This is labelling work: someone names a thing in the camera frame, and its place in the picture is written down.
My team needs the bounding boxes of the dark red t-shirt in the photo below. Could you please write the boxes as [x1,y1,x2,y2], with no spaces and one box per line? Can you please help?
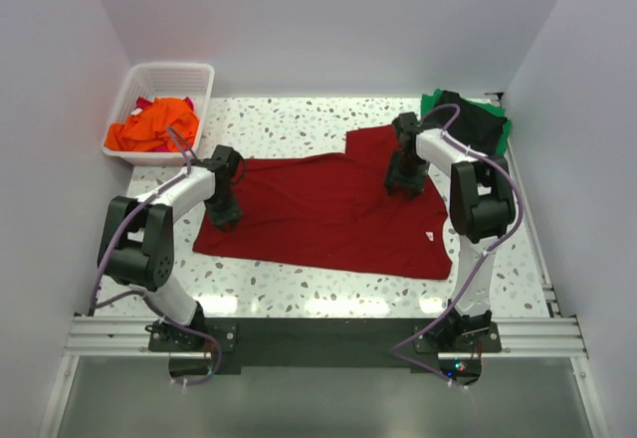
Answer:
[193,125,452,281]

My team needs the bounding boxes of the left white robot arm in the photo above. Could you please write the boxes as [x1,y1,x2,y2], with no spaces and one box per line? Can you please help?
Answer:
[96,145,245,336]

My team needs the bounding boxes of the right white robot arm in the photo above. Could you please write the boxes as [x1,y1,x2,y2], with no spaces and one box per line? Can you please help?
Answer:
[384,105,524,339]

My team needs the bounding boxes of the folded black t-shirt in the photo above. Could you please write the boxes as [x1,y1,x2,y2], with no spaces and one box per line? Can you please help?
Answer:
[430,90,509,156]

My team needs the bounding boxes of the orange t-shirt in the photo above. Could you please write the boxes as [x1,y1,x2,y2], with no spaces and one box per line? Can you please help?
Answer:
[104,101,199,152]

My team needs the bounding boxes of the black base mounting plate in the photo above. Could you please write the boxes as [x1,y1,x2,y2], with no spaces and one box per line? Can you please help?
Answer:
[147,316,504,377]

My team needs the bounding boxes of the white plastic laundry basket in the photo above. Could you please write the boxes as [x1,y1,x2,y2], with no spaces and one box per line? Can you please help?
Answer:
[102,62,215,166]

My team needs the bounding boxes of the aluminium extrusion rail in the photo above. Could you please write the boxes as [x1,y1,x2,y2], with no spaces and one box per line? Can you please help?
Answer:
[63,300,587,358]

